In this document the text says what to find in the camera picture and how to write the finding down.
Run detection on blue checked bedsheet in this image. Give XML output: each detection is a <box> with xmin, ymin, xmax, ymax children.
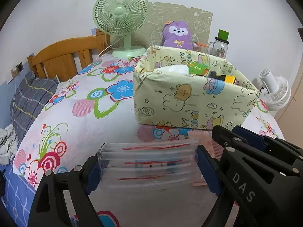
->
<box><xmin>0</xmin><ymin>163</ymin><xmax>38</xmax><ymax>227</ymax></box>

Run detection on wooden bed headboard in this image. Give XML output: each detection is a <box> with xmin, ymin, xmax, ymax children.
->
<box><xmin>27</xmin><ymin>33</ymin><xmax>111</xmax><ymax>83</ymax></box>

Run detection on purple plush toy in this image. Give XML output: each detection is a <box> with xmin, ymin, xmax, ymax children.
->
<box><xmin>162</xmin><ymin>20</ymin><xmax>194</xmax><ymax>51</ymax></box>

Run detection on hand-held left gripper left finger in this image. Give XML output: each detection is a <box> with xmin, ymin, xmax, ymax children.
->
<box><xmin>28</xmin><ymin>155</ymin><xmax>105</xmax><ymax>227</ymax></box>

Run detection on clear zip bags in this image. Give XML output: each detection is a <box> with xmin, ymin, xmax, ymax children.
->
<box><xmin>97</xmin><ymin>139</ymin><xmax>205</xmax><ymax>194</ymax></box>

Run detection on cotton swab tub orange lid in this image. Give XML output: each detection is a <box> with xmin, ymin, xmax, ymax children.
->
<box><xmin>192</xmin><ymin>41</ymin><xmax>208</xmax><ymax>52</ymax></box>

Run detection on yellow cartoon paper-wrapped box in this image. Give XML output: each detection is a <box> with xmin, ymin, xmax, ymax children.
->
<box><xmin>133</xmin><ymin>45</ymin><xmax>259</xmax><ymax>131</ymax></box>

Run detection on beige door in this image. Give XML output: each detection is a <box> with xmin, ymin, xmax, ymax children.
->
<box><xmin>275</xmin><ymin>27</ymin><xmax>303</xmax><ymax>123</ymax></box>

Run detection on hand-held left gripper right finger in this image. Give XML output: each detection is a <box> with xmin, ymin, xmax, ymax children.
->
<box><xmin>197</xmin><ymin>145</ymin><xmax>239</xmax><ymax>227</ymax></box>

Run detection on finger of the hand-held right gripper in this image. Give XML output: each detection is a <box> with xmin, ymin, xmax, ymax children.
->
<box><xmin>232</xmin><ymin>126</ymin><xmax>303</xmax><ymax>168</ymax></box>
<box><xmin>211</xmin><ymin>125</ymin><xmax>296</xmax><ymax>227</ymax></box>

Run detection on yellow small carton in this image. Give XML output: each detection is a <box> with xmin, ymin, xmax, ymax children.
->
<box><xmin>223</xmin><ymin>75</ymin><xmax>238</xmax><ymax>85</ymax></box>

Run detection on green tissue packet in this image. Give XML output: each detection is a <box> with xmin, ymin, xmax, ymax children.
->
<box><xmin>187</xmin><ymin>61</ymin><xmax>212</xmax><ymax>76</ymax></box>

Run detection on floral tablecloth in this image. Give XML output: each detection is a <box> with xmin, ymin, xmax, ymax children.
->
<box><xmin>12</xmin><ymin>50</ymin><xmax>286</xmax><ymax>227</ymax></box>

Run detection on white desk fan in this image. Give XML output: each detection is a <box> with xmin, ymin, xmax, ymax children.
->
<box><xmin>259</xmin><ymin>69</ymin><xmax>291</xmax><ymax>111</ymax></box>

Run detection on patterned cardboard board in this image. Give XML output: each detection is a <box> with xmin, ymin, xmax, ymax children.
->
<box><xmin>133</xmin><ymin>2</ymin><xmax>213</xmax><ymax>50</ymax></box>

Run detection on crumpled white grey cloth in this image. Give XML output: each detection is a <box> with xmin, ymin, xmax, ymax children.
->
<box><xmin>0</xmin><ymin>124</ymin><xmax>19</xmax><ymax>165</ymax></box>

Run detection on green desk fan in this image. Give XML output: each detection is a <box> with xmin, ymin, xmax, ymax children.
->
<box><xmin>92</xmin><ymin>0</ymin><xmax>149</xmax><ymax>58</ymax></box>

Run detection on glass mug jar green lid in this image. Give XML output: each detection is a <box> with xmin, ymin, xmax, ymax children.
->
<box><xmin>208</xmin><ymin>29</ymin><xmax>230</xmax><ymax>58</ymax></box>

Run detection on grey plaid pillow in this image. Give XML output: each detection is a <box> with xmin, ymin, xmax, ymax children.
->
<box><xmin>10</xmin><ymin>71</ymin><xmax>58</xmax><ymax>142</ymax></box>

